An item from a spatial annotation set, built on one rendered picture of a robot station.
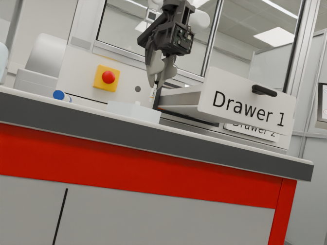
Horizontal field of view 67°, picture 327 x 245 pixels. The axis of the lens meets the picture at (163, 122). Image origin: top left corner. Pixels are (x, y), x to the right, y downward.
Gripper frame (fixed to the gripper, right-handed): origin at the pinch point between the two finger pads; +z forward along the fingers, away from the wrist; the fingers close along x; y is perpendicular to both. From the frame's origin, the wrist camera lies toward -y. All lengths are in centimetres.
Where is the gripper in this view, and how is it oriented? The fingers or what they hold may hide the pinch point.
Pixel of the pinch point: (153, 83)
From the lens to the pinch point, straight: 63.9
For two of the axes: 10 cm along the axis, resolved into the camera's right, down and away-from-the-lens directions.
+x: 7.4, 1.9, 6.5
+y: 6.4, 1.3, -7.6
